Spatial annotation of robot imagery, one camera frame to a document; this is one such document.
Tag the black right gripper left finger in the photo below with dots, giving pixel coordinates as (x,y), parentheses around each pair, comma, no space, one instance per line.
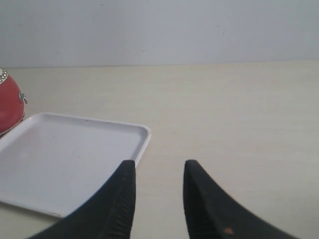
(108,214)

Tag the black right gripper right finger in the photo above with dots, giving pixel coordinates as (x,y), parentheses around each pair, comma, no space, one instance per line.
(211,213)

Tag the small red drum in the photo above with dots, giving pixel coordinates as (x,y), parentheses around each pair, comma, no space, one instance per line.
(12,103)

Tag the white plastic tray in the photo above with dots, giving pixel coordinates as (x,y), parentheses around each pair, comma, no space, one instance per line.
(52,163)

